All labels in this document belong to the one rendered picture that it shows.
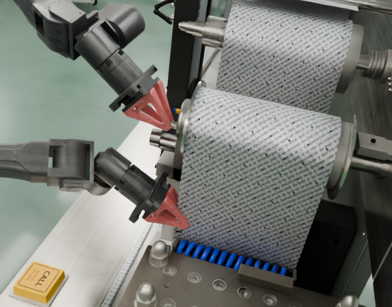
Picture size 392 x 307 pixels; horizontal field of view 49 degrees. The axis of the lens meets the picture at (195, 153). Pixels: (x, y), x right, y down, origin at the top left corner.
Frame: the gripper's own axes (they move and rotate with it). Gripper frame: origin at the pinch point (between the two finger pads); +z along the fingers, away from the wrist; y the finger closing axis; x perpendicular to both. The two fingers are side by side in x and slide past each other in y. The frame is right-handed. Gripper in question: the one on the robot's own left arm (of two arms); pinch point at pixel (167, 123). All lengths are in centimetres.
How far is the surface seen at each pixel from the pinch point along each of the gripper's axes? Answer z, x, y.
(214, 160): 8.9, 4.5, 4.3
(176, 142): 4.4, -3.3, -3.1
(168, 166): 7.3, -8.4, -3.0
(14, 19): -134, -276, -358
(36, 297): 8.0, -36.7, 17.5
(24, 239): 15, -150, -70
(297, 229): 27.7, 7.5, 4.3
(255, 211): 20.8, 3.6, 4.3
